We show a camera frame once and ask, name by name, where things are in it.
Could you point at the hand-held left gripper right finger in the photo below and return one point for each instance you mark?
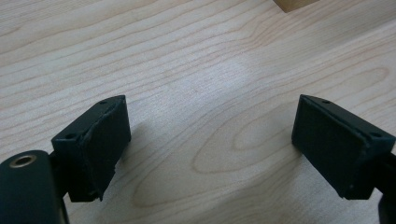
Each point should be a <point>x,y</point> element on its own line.
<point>336,146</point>

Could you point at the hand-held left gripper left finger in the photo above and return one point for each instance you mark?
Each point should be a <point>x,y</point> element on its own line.
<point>93,146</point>

